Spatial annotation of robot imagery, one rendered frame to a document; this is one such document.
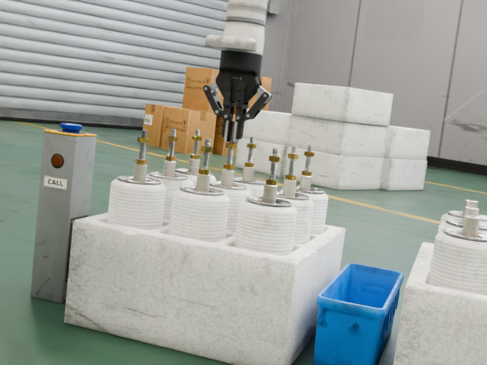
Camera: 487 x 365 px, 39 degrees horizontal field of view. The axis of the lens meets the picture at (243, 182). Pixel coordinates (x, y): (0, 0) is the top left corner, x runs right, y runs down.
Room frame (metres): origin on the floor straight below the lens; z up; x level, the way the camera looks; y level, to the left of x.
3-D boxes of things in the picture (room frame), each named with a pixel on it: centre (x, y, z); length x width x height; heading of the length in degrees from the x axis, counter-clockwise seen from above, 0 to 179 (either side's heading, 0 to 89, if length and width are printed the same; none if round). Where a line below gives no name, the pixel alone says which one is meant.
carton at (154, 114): (5.22, 0.61, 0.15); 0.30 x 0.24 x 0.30; 131
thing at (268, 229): (1.12, -0.04, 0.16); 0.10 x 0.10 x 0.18
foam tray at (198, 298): (1.27, 0.03, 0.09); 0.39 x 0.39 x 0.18; 72
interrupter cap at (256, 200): (1.12, -0.04, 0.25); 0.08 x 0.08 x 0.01
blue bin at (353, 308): (1.19, -0.23, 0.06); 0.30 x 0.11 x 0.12; 162
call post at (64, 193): (1.29, 0.33, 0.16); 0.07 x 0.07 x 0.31; 72
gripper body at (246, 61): (1.27, 0.03, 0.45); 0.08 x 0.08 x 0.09
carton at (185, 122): (4.95, 0.43, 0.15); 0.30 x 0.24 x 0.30; 41
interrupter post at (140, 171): (1.19, 0.18, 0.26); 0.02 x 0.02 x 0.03
